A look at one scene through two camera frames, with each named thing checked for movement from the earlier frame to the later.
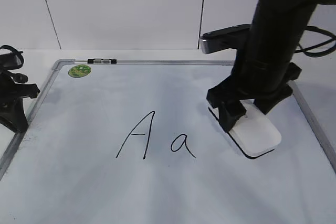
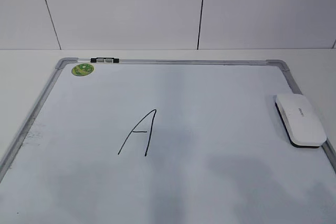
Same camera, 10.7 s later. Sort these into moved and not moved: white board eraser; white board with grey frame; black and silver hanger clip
Moved: white board eraser
Not moved: white board with grey frame; black and silver hanger clip
